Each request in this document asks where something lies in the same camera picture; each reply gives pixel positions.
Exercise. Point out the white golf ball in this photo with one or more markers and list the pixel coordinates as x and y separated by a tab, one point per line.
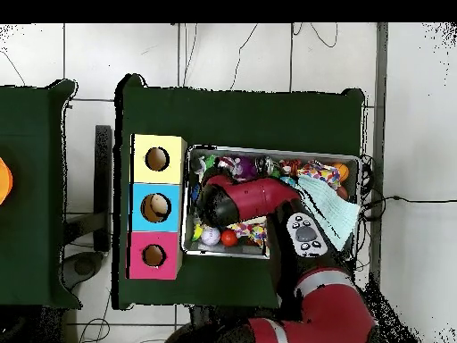
210	236

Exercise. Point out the silver mesh bin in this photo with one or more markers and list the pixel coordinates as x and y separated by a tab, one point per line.
221	252

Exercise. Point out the red ball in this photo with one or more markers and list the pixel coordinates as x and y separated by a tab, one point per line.
229	238

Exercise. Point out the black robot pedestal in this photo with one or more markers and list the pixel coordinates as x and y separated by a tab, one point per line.
203	314

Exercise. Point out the mint green cloth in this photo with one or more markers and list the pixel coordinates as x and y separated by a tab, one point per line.
332	210

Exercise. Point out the polka dot cloth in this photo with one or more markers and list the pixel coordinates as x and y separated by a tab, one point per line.
321	173
255	232

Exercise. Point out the orange object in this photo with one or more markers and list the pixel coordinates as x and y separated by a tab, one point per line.
5	182

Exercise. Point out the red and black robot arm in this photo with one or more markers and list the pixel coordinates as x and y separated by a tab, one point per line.
257	200

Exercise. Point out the purple spiky ball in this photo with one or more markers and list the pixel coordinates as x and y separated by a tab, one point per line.
246	168

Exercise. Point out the grey chair base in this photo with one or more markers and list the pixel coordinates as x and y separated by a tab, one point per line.
84	268

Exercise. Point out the wooden three-hole box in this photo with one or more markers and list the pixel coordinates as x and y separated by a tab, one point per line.
175	214

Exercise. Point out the tiger striped toy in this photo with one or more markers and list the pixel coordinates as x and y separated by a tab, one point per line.
288	167

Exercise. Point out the small orange basketball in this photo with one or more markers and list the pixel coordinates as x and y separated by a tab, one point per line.
342	171

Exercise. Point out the dark green side table cloth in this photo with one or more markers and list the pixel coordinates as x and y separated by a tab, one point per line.
28	214

